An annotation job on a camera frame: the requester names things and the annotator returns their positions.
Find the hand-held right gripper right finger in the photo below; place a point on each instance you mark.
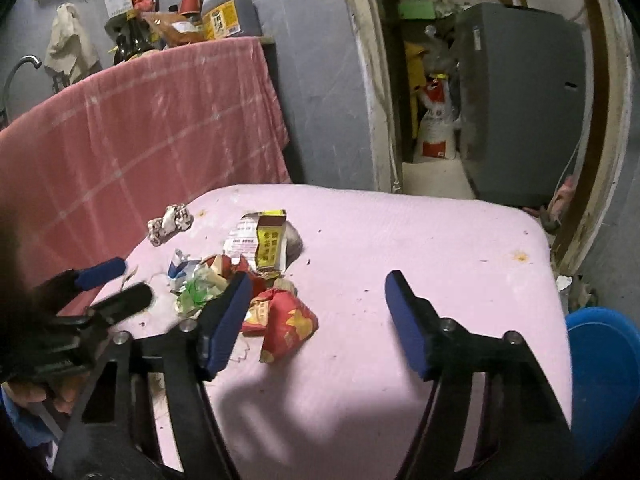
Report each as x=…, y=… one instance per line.
x=407, y=327

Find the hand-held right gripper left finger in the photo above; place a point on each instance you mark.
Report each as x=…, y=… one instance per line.
x=231, y=322

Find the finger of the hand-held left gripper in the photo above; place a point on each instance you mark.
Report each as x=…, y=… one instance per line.
x=125, y=301
x=102, y=268

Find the green white wrapper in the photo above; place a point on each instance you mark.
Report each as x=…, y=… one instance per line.
x=200, y=287

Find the red yellow snack packet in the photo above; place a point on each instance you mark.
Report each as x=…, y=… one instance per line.
x=285, y=322

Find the knotted white printed wrapper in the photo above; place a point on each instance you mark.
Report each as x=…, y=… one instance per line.
x=169, y=222

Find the blue plastic basin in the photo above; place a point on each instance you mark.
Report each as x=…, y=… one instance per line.
x=605, y=375

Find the person's left hand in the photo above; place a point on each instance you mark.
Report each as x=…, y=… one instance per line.
x=30, y=392

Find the crumpled red wrapper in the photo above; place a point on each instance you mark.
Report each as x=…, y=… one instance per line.
x=225, y=266

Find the blue white wrapper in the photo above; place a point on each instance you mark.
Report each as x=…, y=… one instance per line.
x=180, y=264

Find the pink bed sheet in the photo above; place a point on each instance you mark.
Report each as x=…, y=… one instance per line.
x=400, y=245

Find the flattened yellow carton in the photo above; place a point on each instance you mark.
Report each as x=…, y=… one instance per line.
x=267, y=240

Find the pink checked towel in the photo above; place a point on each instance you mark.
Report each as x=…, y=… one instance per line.
x=150, y=125

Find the red white bottle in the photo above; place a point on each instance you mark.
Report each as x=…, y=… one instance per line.
x=437, y=130

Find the pink cloth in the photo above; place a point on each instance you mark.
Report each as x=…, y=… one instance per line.
x=562, y=197

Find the metal faucet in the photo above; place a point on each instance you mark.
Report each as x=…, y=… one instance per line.
x=12, y=80

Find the dark glass bottle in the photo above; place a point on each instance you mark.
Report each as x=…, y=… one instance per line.
x=127, y=46

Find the white hanging cloth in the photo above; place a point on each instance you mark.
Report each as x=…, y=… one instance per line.
x=70, y=45

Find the orange snack bag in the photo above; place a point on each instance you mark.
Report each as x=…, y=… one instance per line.
x=175, y=31

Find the yellow plastic bag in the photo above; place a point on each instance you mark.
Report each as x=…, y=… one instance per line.
x=414, y=75

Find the clear plastic bag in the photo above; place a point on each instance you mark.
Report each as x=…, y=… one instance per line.
x=440, y=55

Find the red cup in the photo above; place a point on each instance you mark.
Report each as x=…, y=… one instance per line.
x=190, y=4

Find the large cooking oil jug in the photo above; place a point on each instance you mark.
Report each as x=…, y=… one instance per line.
x=235, y=15

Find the green box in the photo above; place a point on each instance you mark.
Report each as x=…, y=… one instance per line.
x=416, y=9

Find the wooden door frame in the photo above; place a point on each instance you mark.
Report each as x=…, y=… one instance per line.
x=595, y=110

